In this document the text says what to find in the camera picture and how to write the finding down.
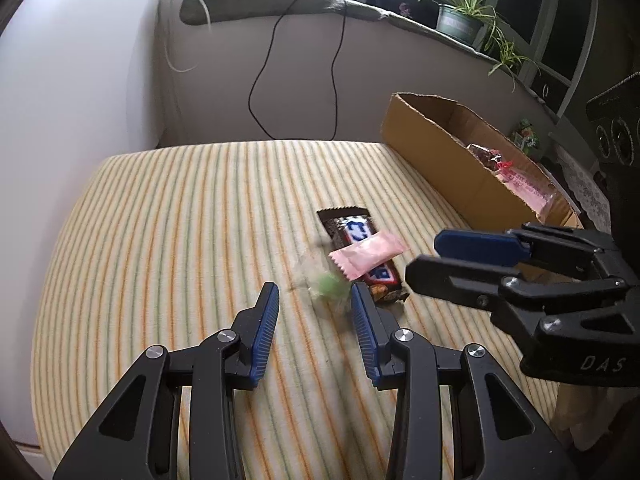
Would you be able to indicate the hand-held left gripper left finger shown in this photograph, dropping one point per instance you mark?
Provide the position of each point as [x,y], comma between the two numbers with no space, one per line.
[265,330]

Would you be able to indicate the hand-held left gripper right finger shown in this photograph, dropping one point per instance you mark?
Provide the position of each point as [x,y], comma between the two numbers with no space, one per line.
[365,330]

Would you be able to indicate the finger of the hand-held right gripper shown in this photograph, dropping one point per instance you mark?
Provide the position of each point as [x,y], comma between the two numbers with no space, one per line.
[475,247]
[450,280]

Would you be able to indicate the green candy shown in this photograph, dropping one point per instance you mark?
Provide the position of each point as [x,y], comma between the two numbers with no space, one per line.
[327,285]

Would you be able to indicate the pink candy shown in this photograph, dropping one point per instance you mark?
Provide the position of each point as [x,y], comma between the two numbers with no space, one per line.
[365,255]

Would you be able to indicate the cardboard box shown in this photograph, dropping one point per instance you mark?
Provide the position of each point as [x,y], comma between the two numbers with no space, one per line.
[450,170]

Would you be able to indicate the clear red-edged dark cake packet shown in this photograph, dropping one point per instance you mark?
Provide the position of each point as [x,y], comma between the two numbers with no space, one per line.
[485,155]

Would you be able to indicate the short brown chocolate bar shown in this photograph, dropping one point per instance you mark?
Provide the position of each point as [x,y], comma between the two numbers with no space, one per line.
[350,227]

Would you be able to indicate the pink label bread packet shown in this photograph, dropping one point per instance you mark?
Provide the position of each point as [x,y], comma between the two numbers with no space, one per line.
[530,190]

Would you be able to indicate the striped cloth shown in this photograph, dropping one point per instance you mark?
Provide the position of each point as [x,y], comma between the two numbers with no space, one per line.
[175,260]

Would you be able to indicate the white lace cloth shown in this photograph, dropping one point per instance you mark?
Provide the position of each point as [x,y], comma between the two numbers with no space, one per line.
[575,180]

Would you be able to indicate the small green red ornament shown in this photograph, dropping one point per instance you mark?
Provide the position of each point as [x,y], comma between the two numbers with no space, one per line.
[525,135]

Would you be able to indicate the small trailing green plant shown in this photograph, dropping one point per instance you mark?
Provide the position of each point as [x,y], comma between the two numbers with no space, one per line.
[507,55]

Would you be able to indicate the potted spider plant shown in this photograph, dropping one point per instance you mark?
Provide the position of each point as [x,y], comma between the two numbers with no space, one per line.
[455,22]

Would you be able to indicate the grey-green windowsill cover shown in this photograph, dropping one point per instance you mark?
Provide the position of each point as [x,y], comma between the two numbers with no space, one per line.
[310,2]

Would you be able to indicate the white window frame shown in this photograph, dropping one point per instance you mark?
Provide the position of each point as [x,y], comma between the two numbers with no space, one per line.
[545,15]

